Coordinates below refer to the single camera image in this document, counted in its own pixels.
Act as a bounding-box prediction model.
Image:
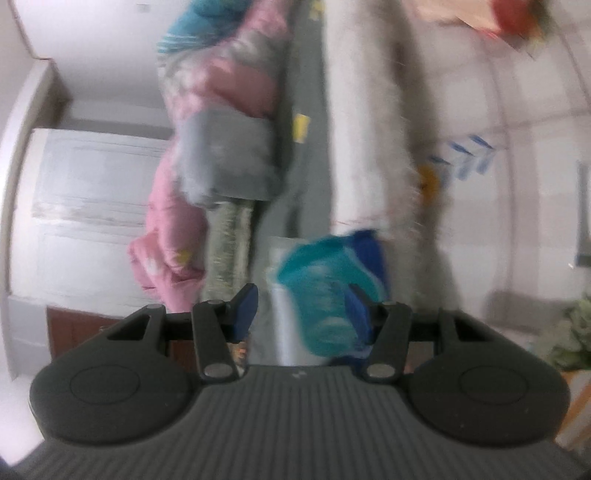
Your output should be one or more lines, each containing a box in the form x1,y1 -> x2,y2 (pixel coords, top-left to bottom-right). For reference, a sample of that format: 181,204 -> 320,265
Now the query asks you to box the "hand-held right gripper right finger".
344,284 -> 497,383

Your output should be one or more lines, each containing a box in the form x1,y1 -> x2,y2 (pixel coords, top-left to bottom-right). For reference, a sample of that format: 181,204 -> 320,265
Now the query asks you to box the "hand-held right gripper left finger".
99,282 -> 259,383

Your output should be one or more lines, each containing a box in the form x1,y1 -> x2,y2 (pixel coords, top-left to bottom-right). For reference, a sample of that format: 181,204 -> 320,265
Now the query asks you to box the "blue and white plastic packet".
276,228 -> 391,358

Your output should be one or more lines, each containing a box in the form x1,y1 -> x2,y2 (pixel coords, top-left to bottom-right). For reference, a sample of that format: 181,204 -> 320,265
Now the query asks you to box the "green floral scrunchie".
547,295 -> 591,370

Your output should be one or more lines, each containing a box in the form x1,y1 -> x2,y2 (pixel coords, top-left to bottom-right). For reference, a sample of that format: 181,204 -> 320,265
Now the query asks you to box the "green floral quilted blanket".
203,198 -> 254,303

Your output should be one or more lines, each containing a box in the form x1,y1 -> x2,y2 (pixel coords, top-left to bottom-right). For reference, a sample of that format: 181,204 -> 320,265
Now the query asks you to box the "white wardrobe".
0,60 -> 174,370

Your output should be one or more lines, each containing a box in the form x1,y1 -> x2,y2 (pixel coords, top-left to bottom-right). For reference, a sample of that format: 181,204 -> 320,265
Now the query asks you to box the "grey blanket white fleece lining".
249,0 -> 462,370

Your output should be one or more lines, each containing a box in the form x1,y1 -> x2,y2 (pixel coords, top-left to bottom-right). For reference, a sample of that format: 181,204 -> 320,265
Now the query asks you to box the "pink grey patchwork quilt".
128,0 -> 296,311

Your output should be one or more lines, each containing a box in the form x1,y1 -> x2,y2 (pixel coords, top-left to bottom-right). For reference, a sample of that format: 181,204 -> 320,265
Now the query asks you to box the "pink wet wipes pack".
413,0 -> 555,51

